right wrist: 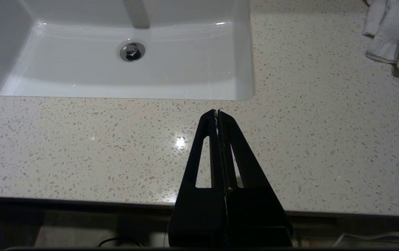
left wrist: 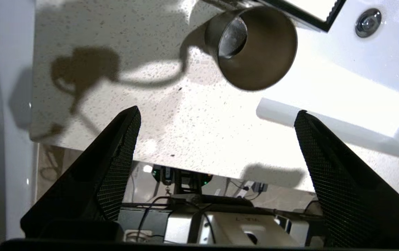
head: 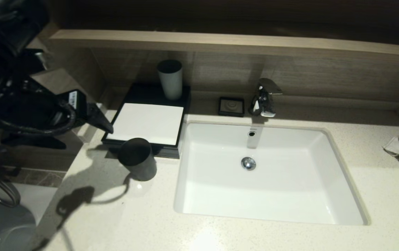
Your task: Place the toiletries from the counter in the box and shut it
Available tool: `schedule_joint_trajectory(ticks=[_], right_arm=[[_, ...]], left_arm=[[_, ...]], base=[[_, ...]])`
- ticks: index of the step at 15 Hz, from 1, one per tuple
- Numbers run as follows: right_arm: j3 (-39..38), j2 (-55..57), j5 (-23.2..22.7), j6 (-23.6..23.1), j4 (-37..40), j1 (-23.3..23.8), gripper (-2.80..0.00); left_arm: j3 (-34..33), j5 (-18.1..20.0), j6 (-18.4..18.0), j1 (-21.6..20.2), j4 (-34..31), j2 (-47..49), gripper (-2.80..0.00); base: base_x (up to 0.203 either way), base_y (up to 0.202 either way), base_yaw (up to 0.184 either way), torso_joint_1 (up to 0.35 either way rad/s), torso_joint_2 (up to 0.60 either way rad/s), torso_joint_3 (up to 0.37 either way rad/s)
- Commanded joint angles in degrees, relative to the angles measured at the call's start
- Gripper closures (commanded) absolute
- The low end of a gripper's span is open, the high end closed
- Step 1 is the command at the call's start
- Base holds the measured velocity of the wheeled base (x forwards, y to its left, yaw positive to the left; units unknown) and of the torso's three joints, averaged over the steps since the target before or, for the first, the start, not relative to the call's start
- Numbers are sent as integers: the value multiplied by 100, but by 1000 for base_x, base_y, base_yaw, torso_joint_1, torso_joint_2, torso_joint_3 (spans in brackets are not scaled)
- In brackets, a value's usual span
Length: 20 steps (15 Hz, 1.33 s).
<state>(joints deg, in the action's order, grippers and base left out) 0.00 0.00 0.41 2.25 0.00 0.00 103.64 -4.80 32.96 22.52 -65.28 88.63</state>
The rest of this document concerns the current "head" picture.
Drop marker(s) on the grey toilet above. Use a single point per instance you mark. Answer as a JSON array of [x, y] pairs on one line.
[[7, 233]]

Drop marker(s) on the wooden wall shelf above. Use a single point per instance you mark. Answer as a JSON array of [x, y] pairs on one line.
[[220, 43]]

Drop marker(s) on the black plastic tray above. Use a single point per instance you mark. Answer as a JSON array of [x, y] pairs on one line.
[[166, 151]]

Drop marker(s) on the chrome drain plug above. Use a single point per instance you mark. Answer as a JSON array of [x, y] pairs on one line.
[[248, 164]]

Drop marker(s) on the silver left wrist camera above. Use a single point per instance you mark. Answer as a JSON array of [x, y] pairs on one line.
[[40, 60]]

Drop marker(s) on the chrome faucet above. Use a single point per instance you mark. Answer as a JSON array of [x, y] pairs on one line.
[[265, 101]]

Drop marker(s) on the white ribbed mat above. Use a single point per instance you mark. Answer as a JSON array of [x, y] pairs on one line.
[[150, 122]]

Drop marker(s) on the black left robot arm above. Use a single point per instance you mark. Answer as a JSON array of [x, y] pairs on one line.
[[7, 87]]

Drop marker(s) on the round black dish metal centre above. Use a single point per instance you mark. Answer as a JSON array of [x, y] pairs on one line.
[[138, 160]]

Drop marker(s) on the black soap dish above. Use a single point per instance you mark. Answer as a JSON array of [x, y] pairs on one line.
[[231, 106]]

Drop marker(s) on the grey cup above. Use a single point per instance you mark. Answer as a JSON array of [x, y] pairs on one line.
[[169, 83]]

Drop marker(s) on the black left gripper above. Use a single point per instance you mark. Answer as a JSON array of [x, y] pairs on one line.
[[75, 106]]

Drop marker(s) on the white sink basin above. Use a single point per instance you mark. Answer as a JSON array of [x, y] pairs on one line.
[[290, 181]]

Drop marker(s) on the black amenity tray with drawer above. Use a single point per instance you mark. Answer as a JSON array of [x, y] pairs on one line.
[[150, 92]]

